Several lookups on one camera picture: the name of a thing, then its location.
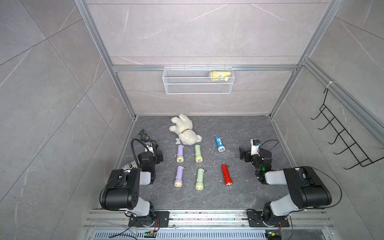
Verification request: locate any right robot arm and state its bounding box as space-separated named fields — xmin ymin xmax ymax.
xmin=239 ymin=148 xmax=343 ymax=227

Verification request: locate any yellow sponge in basket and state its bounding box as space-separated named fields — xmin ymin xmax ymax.
xmin=209 ymin=71 xmax=232 ymax=82

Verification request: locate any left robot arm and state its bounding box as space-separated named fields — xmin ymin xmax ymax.
xmin=99 ymin=139 xmax=163 ymax=229

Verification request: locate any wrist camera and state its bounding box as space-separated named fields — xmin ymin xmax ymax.
xmin=251 ymin=139 xmax=261 ymax=156
xmin=145 ymin=142 xmax=155 ymax=154

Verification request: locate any green flashlight near row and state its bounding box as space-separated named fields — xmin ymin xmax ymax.
xmin=195 ymin=168 xmax=205 ymax=191

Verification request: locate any white plush bear toy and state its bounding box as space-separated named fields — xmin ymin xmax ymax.
xmin=169 ymin=114 xmax=202 ymax=145

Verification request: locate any white wire wall basket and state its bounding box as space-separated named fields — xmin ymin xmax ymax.
xmin=162 ymin=66 xmax=235 ymax=95

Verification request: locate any blue flashlight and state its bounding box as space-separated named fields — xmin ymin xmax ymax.
xmin=215 ymin=136 xmax=226 ymax=153

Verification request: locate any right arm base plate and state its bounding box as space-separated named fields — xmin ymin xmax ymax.
xmin=246 ymin=209 xmax=290 ymax=228

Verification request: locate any green flashlight row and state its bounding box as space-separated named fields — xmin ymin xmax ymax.
xmin=195 ymin=168 xmax=205 ymax=191
xmin=195 ymin=144 xmax=203 ymax=163

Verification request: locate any white patterned toy car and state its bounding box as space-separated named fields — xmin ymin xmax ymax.
xmin=122 ymin=160 xmax=140 ymax=171

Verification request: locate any black wire hook rack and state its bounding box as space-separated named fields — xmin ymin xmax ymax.
xmin=311 ymin=88 xmax=384 ymax=170

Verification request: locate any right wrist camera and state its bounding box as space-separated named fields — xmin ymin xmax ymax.
xmin=251 ymin=139 xmax=261 ymax=156

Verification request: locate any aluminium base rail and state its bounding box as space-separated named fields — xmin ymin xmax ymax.
xmin=77 ymin=209 xmax=339 ymax=240

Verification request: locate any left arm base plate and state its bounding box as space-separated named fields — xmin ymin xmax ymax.
xmin=129 ymin=211 xmax=170 ymax=228

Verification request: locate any red flashlight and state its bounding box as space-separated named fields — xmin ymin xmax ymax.
xmin=221 ymin=165 xmax=233 ymax=186

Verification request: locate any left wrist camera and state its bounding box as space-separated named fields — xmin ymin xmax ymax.
xmin=145 ymin=142 xmax=155 ymax=154

